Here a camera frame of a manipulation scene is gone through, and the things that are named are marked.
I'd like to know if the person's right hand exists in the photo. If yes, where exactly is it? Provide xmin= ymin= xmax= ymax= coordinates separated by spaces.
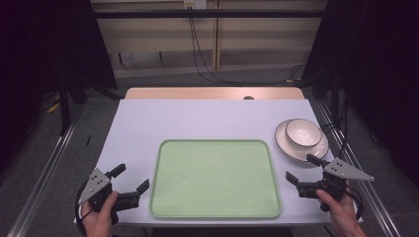
xmin=315 ymin=190 xmax=368 ymax=237

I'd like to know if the black curtain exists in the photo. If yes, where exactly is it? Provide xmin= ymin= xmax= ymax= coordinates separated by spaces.
xmin=0 ymin=0 xmax=118 ymax=172
xmin=300 ymin=0 xmax=419 ymax=191

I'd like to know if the light green plastic tray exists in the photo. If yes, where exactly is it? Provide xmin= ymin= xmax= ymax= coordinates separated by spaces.
xmin=149 ymin=138 xmax=283 ymax=219

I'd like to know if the white wall socket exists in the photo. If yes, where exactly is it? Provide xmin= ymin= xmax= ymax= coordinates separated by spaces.
xmin=183 ymin=0 xmax=208 ymax=10

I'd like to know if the thin black cable by stand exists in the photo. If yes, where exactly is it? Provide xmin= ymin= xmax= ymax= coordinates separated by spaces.
xmin=320 ymin=98 xmax=351 ymax=159

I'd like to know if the yellow floor tape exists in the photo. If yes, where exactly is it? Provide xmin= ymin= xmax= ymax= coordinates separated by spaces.
xmin=46 ymin=94 xmax=61 ymax=115

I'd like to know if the person's left hand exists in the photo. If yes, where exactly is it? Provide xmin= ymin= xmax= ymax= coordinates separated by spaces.
xmin=80 ymin=191 xmax=120 ymax=237

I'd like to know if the white bowl with dark rim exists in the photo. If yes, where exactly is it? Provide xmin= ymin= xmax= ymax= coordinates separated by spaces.
xmin=285 ymin=118 xmax=323 ymax=148

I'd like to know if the white table mat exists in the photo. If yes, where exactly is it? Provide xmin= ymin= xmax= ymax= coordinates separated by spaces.
xmin=73 ymin=98 xmax=364 ymax=228

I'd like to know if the black horizontal bar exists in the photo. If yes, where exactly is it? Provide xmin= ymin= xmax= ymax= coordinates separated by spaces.
xmin=93 ymin=9 xmax=326 ymax=20

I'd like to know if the long black wall cable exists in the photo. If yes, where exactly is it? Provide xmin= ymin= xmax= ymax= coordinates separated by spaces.
xmin=187 ymin=6 xmax=307 ymax=86

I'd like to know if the white plate with dark rim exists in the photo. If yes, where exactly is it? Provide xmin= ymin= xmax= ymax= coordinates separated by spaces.
xmin=274 ymin=118 xmax=330 ymax=163

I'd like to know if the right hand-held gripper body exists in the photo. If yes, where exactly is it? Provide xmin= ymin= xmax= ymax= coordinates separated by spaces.
xmin=295 ymin=157 xmax=376 ymax=212

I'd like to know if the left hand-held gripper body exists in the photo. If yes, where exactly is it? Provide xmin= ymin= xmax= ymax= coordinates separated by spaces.
xmin=77 ymin=167 xmax=142 ymax=213

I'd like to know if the aluminium floor rail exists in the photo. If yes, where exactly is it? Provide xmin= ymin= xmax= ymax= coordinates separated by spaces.
xmin=316 ymin=101 xmax=402 ymax=237
xmin=6 ymin=107 xmax=85 ymax=237

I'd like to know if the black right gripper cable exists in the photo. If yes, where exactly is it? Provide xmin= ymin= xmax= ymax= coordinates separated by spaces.
xmin=345 ymin=179 xmax=365 ymax=222

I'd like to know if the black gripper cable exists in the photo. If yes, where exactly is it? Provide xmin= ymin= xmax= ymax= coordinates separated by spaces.
xmin=345 ymin=179 xmax=365 ymax=222
xmin=74 ymin=180 xmax=95 ymax=237

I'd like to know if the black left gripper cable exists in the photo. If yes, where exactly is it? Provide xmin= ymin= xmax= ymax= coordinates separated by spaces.
xmin=74 ymin=180 xmax=95 ymax=237

